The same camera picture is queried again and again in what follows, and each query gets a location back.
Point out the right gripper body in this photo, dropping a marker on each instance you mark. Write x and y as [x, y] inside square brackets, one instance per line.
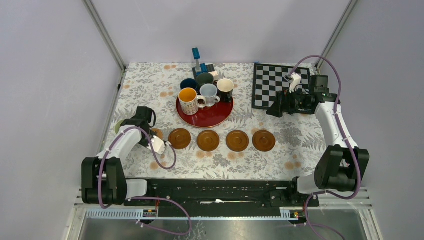
[295, 101]

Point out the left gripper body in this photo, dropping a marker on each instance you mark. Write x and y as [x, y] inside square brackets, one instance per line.
[144, 141]

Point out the light wooden coaster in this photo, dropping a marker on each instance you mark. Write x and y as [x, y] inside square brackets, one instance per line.
[157, 132]

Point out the light green mug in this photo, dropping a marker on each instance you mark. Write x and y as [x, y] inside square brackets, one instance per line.
[118, 126]

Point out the brown wooden coaster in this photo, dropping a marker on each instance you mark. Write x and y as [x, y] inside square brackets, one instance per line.
[208, 140]
[179, 138]
[263, 141]
[237, 141]

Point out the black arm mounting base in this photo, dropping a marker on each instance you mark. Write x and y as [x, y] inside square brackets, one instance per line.
[178, 198]

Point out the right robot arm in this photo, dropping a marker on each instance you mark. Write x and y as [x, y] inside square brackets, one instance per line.
[343, 163]

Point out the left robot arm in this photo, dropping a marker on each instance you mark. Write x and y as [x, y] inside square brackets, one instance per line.
[102, 176]

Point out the black and white chessboard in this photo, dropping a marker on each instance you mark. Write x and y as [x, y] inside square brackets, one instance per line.
[268, 79]

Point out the floral tablecloth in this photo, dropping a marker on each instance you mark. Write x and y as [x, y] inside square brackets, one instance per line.
[300, 142]

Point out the black mug cream inside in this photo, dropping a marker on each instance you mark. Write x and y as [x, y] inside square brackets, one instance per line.
[225, 89]

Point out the patterned mug orange inside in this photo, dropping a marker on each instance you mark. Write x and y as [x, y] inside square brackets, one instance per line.
[190, 101]

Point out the red round tray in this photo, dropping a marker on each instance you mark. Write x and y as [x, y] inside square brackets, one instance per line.
[207, 117]

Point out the light blue mug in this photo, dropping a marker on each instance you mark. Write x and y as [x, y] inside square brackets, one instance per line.
[210, 93]

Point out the dark blue mug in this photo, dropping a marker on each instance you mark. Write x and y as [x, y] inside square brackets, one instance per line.
[189, 83]

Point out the dark green mug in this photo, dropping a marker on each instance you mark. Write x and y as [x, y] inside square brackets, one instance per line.
[204, 78]

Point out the blue and black block toy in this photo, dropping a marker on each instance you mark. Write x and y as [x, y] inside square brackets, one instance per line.
[200, 68]

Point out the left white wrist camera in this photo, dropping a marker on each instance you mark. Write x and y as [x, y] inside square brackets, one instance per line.
[157, 145]

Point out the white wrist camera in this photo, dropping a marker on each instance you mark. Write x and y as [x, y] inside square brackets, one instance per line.
[157, 145]
[295, 80]

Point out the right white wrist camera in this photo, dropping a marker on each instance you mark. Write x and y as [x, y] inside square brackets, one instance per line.
[295, 80]

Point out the aluminium rail frame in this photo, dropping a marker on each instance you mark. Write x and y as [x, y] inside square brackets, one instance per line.
[334, 219]

